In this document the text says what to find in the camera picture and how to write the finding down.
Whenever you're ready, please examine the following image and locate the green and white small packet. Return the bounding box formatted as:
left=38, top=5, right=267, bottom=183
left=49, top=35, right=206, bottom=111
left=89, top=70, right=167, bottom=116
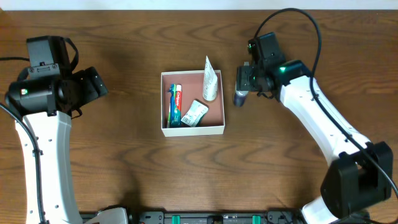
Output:
left=181, top=100, right=209, bottom=128

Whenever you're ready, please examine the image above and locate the white box with pink interior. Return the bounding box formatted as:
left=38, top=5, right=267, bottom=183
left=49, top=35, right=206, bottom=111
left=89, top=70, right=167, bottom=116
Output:
left=160, top=70, right=225, bottom=137

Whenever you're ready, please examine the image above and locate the clear spray bottle dark liquid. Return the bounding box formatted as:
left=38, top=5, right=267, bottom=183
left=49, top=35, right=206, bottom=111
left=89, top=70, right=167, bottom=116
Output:
left=233, top=66, right=249, bottom=107

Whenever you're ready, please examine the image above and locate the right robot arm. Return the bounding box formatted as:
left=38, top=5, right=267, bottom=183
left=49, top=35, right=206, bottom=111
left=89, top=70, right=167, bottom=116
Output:
left=236, top=60, right=397, bottom=223

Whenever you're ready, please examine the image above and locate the white cream tube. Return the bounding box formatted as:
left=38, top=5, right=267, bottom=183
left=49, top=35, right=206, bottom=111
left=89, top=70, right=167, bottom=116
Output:
left=203, top=56, right=218, bottom=101

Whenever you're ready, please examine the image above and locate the blue toothbrush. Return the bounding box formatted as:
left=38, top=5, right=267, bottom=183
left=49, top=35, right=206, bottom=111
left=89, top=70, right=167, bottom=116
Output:
left=167, top=83, right=177, bottom=128

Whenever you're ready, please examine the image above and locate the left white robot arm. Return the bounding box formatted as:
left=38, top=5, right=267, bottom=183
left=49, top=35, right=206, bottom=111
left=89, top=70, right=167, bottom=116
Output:
left=6, top=67, right=108, bottom=223

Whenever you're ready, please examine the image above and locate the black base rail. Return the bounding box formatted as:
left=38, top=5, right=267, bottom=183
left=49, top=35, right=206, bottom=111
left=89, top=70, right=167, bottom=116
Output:
left=127, top=209, right=305, bottom=224

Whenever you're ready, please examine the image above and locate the red green toothpaste tube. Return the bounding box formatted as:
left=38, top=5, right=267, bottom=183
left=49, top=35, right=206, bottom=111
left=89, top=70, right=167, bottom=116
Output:
left=173, top=84, right=182, bottom=128

